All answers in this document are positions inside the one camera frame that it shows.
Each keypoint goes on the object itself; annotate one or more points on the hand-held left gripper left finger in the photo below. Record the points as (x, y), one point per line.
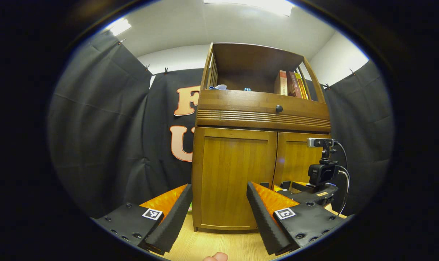
(172, 221)

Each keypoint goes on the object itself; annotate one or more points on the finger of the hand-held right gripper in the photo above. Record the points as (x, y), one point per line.
(277, 188)

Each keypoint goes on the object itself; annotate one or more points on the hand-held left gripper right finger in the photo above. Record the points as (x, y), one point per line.
(263, 221)

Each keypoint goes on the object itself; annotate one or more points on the wooden shoe cabinet door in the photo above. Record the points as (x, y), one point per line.
(295, 156)
(230, 170)

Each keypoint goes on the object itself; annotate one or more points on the wooden double-door shoe cabinet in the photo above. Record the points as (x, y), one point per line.
(255, 61)

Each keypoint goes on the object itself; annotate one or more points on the wooden cabinet drawer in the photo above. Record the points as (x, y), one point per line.
(237, 105)

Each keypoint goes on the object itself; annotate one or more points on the black round drawer knob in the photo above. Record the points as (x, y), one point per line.
(279, 108)

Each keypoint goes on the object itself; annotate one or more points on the yellow book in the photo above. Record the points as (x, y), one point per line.
(302, 87)

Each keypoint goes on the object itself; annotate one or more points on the brown book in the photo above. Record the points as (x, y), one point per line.
(293, 85)

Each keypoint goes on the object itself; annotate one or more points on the black backdrop cloth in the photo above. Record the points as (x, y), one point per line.
(107, 127)

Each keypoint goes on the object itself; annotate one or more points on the light blue cloth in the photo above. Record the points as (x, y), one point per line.
(218, 87)

